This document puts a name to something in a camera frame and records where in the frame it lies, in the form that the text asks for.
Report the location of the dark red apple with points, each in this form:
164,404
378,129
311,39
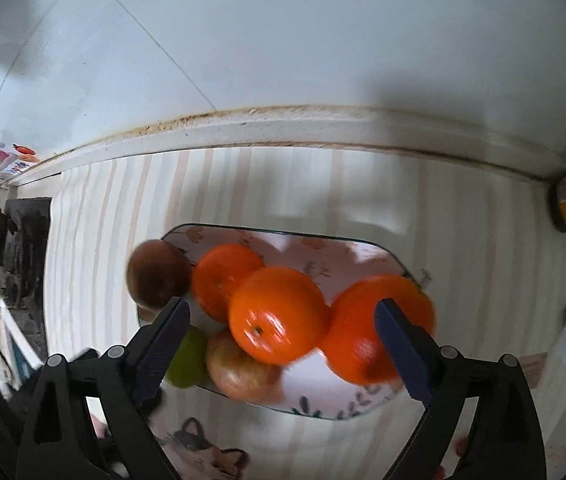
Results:
157,271

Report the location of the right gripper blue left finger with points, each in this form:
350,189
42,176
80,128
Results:
129,386

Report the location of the brown label card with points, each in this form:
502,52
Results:
533,367

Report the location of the green apple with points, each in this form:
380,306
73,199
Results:
188,366

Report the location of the cherry tomato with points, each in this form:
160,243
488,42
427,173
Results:
460,446

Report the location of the large orange top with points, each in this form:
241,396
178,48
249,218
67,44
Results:
351,347

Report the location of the black gas stove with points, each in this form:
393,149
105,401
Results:
24,232

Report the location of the reddish yellow apple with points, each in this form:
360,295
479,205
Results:
238,375

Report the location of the striped cat tablecloth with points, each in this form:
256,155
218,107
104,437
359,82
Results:
497,264

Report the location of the oval floral ceramic plate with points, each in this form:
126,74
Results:
306,387

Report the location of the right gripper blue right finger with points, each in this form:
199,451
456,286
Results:
438,377

